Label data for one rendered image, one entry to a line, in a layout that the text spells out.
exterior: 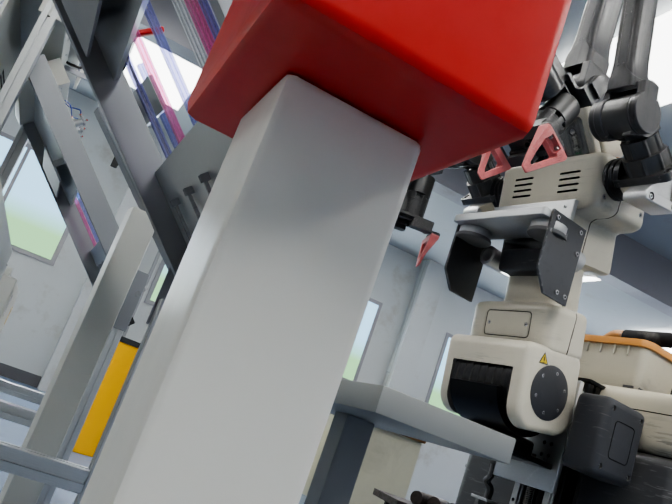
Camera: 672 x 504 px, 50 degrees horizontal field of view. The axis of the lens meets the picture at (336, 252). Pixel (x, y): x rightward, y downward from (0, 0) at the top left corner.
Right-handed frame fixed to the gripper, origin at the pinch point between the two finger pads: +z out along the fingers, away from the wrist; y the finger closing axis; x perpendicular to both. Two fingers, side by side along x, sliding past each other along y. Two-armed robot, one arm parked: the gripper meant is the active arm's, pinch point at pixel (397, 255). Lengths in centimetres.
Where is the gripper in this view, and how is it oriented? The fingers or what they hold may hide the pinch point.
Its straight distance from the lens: 160.1
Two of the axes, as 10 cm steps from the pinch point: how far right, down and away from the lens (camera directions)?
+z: -3.2, 9.1, -2.5
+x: -1.8, 2.0, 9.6
